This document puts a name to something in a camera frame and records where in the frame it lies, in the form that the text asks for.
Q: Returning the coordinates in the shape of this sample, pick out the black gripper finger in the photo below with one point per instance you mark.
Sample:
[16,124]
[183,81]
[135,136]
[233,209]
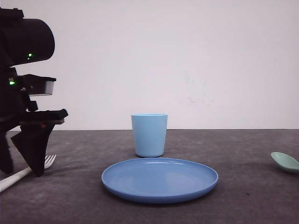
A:
[6,163]
[32,142]

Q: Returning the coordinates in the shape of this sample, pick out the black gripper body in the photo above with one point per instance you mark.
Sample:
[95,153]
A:
[16,107]

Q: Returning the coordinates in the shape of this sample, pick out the white plastic fork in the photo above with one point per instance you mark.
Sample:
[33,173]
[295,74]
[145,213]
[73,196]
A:
[11,180]

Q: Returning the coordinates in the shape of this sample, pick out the light blue plastic cup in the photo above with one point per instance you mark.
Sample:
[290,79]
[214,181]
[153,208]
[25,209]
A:
[149,132]

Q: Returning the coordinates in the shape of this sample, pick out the mint green plastic spoon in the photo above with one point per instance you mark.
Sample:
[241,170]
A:
[286,162]

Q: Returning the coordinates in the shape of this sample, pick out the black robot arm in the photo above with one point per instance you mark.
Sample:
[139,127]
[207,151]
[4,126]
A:
[25,41]

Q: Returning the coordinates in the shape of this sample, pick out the blue plastic plate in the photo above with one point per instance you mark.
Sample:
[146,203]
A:
[159,180]

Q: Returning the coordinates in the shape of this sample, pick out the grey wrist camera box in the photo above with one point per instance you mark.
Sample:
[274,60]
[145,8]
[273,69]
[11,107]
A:
[38,86]

